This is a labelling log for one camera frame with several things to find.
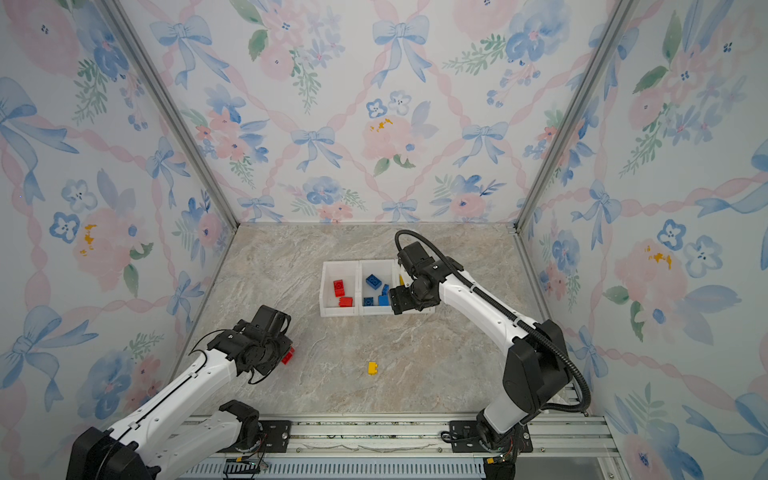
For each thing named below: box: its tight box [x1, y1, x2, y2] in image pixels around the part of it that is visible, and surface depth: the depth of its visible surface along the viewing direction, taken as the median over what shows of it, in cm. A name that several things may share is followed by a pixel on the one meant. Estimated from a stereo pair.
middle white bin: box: [358, 259, 395, 316], surface depth 100 cm
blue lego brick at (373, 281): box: [365, 274, 382, 290], surface depth 102 cm
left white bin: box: [319, 261, 360, 317], surface depth 100 cm
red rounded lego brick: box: [333, 279, 345, 298], surface depth 102 cm
